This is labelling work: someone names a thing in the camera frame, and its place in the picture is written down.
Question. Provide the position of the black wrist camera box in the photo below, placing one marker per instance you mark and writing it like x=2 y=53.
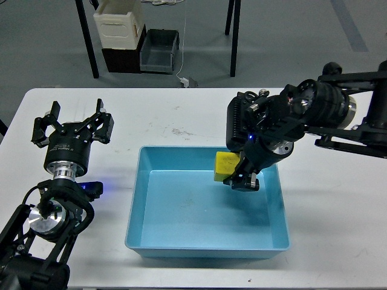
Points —
x=242 y=113

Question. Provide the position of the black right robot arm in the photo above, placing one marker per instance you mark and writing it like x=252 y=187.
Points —
x=347 y=112

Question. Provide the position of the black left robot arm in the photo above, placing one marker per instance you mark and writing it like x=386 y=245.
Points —
x=37 y=241

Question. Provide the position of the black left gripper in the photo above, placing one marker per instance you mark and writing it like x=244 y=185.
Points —
x=71 y=142

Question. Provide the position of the black table leg left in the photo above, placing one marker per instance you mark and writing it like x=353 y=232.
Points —
x=87 y=38

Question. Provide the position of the dark brown box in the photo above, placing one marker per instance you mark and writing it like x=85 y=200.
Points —
x=124 y=61

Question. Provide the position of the black table leg right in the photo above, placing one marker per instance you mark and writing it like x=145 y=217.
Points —
x=232 y=24

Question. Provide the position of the light blue plastic box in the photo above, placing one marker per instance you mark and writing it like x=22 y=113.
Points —
x=179 y=211

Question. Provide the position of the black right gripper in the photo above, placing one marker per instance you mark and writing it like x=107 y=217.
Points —
x=255 y=156

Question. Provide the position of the yellow block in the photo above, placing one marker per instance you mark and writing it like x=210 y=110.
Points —
x=224 y=165

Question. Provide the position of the grey plastic bin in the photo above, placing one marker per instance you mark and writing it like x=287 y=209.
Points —
x=158 y=52

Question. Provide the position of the black table leg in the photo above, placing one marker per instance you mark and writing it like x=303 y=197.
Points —
x=232 y=24
x=87 y=38

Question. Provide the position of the cream white plastic container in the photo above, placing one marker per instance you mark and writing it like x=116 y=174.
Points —
x=119 y=24

